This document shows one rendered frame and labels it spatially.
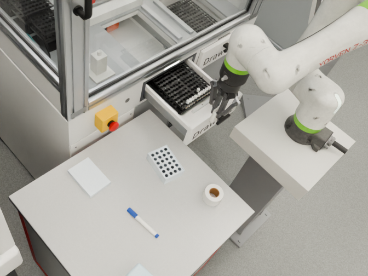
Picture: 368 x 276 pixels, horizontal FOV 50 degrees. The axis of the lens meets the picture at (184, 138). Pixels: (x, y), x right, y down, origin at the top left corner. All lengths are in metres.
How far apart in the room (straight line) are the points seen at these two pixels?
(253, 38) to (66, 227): 0.82
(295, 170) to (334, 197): 1.17
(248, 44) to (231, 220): 0.63
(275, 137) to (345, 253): 1.14
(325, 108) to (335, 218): 1.24
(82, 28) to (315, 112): 0.87
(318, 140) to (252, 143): 0.26
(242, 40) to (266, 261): 1.45
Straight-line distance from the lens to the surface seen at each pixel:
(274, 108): 1.69
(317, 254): 2.45
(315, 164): 1.59
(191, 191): 1.43
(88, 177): 1.39
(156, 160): 1.43
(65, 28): 1.03
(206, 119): 1.41
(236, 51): 1.15
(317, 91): 1.48
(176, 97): 1.48
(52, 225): 1.34
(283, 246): 2.36
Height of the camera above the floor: 2.00
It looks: 54 degrees down
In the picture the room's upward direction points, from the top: 21 degrees clockwise
